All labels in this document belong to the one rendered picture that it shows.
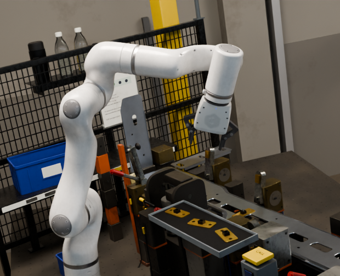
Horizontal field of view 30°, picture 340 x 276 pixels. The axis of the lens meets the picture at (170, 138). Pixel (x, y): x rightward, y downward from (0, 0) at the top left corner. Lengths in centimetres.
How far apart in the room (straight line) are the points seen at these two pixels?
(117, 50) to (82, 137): 29
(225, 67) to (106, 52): 36
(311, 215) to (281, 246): 102
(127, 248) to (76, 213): 85
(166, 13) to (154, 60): 140
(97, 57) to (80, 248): 65
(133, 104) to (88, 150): 83
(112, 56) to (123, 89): 121
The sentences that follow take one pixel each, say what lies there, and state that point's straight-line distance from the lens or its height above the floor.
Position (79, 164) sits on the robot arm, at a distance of 203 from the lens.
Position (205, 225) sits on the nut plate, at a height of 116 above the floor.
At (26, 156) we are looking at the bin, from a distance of 292.
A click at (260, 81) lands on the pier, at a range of 461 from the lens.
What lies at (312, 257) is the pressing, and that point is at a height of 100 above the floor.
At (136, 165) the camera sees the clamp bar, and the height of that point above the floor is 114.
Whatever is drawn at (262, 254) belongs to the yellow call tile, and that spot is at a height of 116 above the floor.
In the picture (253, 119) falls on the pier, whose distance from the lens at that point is 465.
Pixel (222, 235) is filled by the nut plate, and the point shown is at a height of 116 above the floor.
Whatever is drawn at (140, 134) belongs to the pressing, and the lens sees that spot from 286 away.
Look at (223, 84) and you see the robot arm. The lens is 182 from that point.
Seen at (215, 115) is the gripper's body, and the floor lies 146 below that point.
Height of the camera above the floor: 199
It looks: 18 degrees down
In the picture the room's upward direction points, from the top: 9 degrees counter-clockwise
